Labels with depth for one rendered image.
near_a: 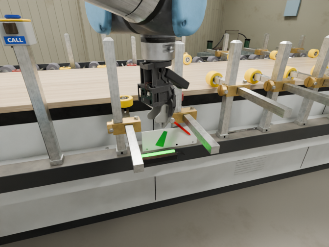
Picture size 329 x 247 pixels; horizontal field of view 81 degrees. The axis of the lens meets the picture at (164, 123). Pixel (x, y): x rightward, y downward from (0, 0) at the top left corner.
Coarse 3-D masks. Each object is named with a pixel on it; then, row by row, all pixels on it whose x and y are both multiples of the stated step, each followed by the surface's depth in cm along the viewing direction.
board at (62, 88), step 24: (48, 72) 139; (72, 72) 139; (96, 72) 139; (120, 72) 139; (192, 72) 139; (240, 72) 139; (264, 72) 139; (0, 96) 93; (24, 96) 93; (48, 96) 93; (72, 96) 93; (96, 96) 93
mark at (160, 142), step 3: (165, 132) 85; (162, 135) 85; (165, 135) 86; (159, 138) 86; (162, 138) 86; (165, 138) 87; (159, 141) 86; (162, 141) 87; (156, 144) 87; (159, 144) 87; (162, 144) 87
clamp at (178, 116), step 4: (184, 108) 87; (188, 108) 87; (180, 112) 83; (184, 112) 83; (188, 112) 84; (192, 112) 84; (196, 112) 85; (172, 116) 82; (176, 116) 83; (180, 116) 84; (192, 116) 85; (196, 116) 86; (176, 120) 84; (180, 120) 84
